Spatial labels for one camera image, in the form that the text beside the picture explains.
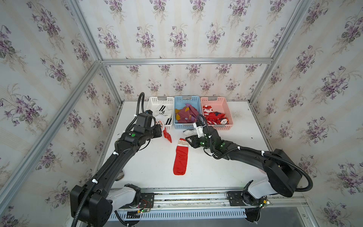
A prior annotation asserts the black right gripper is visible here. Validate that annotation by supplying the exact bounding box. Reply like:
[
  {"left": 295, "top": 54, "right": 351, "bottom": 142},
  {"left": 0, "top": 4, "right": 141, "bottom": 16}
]
[{"left": 184, "top": 133, "right": 215, "bottom": 151}]

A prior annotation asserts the red snowflake sock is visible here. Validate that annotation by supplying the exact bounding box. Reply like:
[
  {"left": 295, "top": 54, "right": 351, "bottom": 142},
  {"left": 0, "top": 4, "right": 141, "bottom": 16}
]
[
  {"left": 158, "top": 121, "right": 172, "bottom": 143},
  {"left": 205, "top": 112, "right": 229, "bottom": 125}
]

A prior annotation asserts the purple yellow sock front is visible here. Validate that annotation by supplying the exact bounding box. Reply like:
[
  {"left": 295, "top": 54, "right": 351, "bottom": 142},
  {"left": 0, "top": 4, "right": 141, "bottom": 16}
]
[{"left": 175, "top": 109, "right": 182, "bottom": 121}]

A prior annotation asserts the purple striped sock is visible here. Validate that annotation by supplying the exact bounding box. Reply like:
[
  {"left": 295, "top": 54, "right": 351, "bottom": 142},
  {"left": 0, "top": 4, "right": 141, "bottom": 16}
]
[{"left": 176, "top": 104, "right": 199, "bottom": 124}]

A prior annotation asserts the plain red sock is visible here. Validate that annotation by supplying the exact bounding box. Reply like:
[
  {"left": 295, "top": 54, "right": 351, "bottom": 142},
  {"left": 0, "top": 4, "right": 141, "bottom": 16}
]
[{"left": 173, "top": 145, "right": 189, "bottom": 176}]

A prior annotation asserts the red white striped santa sock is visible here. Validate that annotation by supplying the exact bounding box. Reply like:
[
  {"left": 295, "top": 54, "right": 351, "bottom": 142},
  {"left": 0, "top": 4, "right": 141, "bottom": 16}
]
[{"left": 202, "top": 105, "right": 213, "bottom": 114}]

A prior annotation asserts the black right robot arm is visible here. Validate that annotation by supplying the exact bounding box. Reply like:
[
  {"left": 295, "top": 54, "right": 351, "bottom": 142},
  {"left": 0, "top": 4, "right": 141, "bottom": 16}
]
[{"left": 186, "top": 114, "right": 313, "bottom": 203}]

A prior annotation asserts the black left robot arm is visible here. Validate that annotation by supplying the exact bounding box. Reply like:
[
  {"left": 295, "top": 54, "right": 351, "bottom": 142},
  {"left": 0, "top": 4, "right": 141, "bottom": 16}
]
[{"left": 70, "top": 92, "right": 162, "bottom": 227}]

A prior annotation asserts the white plastic basket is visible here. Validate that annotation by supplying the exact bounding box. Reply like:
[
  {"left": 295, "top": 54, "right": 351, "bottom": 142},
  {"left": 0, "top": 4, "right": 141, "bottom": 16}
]
[{"left": 147, "top": 96, "right": 175, "bottom": 130}]

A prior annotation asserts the blue plastic basket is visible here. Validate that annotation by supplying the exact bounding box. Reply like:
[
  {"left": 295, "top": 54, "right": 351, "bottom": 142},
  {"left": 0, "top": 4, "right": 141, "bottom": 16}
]
[{"left": 174, "top": 96, "right": 202, "bottom": 129}]

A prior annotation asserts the pink plastic basket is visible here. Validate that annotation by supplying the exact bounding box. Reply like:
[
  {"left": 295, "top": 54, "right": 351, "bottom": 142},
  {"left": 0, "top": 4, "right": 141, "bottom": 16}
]
[{"left": 200, "top": 96, "right": 233, "bottom": 131}]

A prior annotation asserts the red beige cuff sock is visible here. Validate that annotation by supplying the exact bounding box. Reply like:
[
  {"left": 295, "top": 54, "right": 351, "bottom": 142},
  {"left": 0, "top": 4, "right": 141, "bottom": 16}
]
[{"left": 178, "top": 138, "right": 189, "bottom": 147}]

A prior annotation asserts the brown plaid cylinder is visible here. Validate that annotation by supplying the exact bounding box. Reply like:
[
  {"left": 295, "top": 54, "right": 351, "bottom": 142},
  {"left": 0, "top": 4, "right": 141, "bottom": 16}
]
[{"left": 116, "top": 171, "right": 124, "bottom": 181}]

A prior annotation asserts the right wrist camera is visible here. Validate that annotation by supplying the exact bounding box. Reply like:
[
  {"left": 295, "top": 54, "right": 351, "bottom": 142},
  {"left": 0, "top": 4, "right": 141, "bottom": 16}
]
[{"left": 193, "top": 122, "right": 204, "bottom": 138}]

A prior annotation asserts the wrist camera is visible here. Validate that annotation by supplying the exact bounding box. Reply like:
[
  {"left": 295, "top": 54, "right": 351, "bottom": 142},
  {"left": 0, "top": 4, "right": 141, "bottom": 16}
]
[
  {"left": 193, "top": 122, "right": 204, "bottom": 138},
  {"left": 144, "top": 110, "right": 153, "bottom": 116}
]

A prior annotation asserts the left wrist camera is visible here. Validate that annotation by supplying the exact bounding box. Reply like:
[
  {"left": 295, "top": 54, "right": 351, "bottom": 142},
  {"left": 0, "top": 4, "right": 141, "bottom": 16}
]
[{"left": 144, "top": 110, "right": 153, "bottom": 116}]

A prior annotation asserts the aluminium rail front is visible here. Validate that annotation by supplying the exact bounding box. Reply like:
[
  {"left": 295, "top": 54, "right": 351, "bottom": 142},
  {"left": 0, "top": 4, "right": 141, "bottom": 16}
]
[{"left": 141, "top": 187, "right": 308, "bottom": 211}]

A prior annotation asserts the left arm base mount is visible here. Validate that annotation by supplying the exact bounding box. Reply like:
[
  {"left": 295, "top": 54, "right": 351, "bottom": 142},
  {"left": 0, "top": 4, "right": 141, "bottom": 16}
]
[{"left": 122, "top": 193, "right": 155, "bottom": 210}]

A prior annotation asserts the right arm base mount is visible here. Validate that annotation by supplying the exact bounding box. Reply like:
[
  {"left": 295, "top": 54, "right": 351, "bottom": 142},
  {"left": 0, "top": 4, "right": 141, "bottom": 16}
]
[{"left": 226, "top": 191, "right": 269, "bottom": 208}]

